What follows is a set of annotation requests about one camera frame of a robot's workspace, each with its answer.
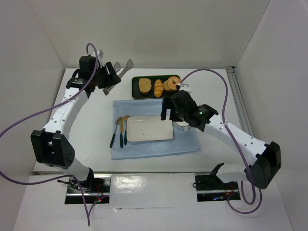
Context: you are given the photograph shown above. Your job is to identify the steel kitchen tongs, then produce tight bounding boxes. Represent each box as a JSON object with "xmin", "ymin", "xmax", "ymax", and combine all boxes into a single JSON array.
[{"xmin": 103, "ymin": 59, "xmax": 134, "ymax": 96}]

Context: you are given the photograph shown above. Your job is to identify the brown bread slice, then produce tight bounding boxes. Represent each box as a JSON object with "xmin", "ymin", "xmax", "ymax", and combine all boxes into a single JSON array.
[{"xmin": 139, "ymin": 78, "xmax": 152, "ymax": 95}]

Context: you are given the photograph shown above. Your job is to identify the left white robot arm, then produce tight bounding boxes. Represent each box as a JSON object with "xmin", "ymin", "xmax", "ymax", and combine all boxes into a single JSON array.
[{"xmin": 30, "ymin": 55, "xmax": 121, "ymax": 188}]

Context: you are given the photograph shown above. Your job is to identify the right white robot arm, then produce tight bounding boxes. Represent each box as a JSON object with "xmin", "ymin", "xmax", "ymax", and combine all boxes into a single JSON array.
[{"xmin": 161, "ymin": 90, "xmax": 282, "ymax": 190}]

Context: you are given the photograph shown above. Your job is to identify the small brown bread piece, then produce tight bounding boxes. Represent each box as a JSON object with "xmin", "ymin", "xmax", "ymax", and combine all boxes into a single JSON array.
[{"xmin": 163, "ymin": 80, "xmax": 177, "ymax": 92}]

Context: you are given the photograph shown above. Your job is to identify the white cup black rim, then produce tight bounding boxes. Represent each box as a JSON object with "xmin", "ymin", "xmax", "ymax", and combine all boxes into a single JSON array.
[{"xmin": 173, "ymin": 121, "xmax": 190, "ymax": 132}]

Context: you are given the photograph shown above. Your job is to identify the golden croissant roll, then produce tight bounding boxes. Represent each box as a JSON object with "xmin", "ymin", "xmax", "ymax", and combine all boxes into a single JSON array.
[{"xmin": 154, "ymin": 79, "xmax": 164, "ymax": 98}]

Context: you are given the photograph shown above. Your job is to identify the pink glazed donut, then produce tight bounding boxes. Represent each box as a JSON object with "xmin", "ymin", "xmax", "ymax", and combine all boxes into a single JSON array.
[{"xmin": 167, "ymin": 76, "xmax": 181, "ymax": 90}]

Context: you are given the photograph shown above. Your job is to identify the light blue cloth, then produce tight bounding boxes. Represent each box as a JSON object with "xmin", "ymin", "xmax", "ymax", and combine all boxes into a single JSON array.
[{"xmin": 111, "ymin": 98, "xmax": 201, "ymax": 160}]

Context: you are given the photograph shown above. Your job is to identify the dark green tray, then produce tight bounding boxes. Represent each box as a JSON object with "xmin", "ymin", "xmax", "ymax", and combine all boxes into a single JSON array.
[{"xmin": 131, "ymin": 75, "xmax": 181, "ymax": 99}]

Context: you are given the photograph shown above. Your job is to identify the white rectangular plate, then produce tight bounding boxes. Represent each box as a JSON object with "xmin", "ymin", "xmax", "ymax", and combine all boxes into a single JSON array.
[{"xmin": 127, "ymin": 115, "xmax": 174, "ymax": 142}]

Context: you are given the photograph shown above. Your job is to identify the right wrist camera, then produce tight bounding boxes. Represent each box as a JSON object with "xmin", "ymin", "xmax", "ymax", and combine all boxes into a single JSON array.
[{"xmin": 177, "ymin": 83, "xmax": 192, "ymax": 94}]

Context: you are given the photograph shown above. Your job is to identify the gold spoon green handle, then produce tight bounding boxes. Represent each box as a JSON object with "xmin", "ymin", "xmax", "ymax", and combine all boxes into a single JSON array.
[{"xmin": 124, "ymin": 115, "xmax": 130, "ymax": 145}]

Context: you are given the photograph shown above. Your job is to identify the gold knife green handle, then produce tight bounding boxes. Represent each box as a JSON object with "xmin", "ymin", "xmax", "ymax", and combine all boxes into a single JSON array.
[{"xmin": 120, "ymin": 117, "xmax": 124, "ymax": 148}]

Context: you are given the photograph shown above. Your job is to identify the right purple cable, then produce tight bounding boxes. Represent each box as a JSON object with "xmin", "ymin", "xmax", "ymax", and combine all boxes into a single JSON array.
[{"xmin": 178, "ymin": 68, "xmax": 263, "ymax": 214}]

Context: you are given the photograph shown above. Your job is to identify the purple cable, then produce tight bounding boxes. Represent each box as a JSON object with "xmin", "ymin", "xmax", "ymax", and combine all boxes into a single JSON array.
[
  {"xmin": 178, "ymin": 68, "xmax": 263, "ymax": 214},
  {"xmin": 0, "ymin": 43, "xmax": 101, "ymax": 226}
]

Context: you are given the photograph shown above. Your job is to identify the aluminium rail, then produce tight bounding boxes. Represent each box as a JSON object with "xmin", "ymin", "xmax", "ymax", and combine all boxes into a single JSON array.
[{"xmin": 226, "ymin": 67, "xmax": 254, "ymax": 136}]

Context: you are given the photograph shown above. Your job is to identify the gold fork green handle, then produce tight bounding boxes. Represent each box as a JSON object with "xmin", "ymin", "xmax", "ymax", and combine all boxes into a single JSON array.
[{"xmin": 109, "ymin": 116, "xmax": 122, "ymax": 148}]

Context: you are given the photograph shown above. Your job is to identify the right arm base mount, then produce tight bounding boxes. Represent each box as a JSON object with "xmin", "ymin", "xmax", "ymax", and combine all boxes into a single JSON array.
[{"xmin": 192, "ymin": 175, "xmax": 241, "ymax": 202}]

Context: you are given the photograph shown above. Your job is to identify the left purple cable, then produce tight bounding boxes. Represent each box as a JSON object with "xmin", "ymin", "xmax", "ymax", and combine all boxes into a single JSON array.
[{"xmin": 0, "ymin": 43, "xmax": 101, "ymax": 226}]

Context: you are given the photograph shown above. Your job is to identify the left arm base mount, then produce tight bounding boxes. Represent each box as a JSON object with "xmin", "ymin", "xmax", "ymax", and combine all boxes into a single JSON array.
[{"xmin": 57, "ymin": 177, "xmax": 111, "ymax": 205}]

